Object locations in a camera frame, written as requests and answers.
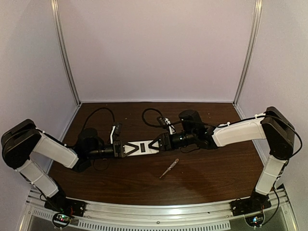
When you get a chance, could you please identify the aluminium corner post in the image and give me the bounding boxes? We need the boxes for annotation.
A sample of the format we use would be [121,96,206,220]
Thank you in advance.
[233,0,263,106]
[51,0,81,106]

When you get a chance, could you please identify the left black camera cable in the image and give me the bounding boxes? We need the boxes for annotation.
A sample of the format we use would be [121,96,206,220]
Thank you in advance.
[85,107,116,128]

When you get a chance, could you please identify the black camera cable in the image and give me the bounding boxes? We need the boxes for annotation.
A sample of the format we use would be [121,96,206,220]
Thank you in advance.
[85,107,116,128]
[142,108,169,128]

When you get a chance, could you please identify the white remote control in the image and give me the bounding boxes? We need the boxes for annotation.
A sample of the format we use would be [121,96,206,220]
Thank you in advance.
[129,140,159,156]

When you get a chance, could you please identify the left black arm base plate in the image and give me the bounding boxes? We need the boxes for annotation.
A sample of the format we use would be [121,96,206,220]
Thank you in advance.
[44,197,86,217]

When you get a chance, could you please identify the clear handle screwdriver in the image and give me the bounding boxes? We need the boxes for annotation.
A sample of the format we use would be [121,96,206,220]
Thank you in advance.
[159,158,179,179]

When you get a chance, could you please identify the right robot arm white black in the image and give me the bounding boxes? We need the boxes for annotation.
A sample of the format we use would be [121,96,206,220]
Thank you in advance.
[148,107,300,206]

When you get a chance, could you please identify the front aluminium rail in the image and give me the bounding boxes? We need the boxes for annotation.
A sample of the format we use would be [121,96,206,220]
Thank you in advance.
[17,188,299,231]

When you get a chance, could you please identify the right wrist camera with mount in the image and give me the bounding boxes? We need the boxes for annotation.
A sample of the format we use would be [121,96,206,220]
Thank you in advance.
[156,116,176,135]

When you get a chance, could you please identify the right aluminium corner post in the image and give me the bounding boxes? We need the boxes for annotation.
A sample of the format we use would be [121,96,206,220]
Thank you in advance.
[233,0,263,106]

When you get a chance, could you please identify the right round circuit board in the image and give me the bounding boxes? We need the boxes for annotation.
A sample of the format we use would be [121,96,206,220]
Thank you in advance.
[244,212,265,229]

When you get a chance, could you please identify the left aluminium corner post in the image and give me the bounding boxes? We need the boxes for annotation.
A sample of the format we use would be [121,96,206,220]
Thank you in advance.
[51,0,81,106]

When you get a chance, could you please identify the left round circuit board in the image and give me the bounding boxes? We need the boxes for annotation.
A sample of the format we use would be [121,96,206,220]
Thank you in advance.
[51,213,72,229]

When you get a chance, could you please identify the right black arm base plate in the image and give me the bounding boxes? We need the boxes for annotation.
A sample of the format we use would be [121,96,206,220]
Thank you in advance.
[230,195,271,216]

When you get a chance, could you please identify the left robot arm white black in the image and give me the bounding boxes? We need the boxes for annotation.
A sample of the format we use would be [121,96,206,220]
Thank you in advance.
[0,119,148,212]

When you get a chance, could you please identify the right black camera cable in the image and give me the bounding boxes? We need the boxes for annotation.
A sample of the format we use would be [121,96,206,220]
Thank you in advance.
[142,108,169,128]

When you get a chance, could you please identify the round circuit board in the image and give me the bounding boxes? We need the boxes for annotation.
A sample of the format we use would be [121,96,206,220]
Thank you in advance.
[51,213,72,229]
[244,212,265,229]

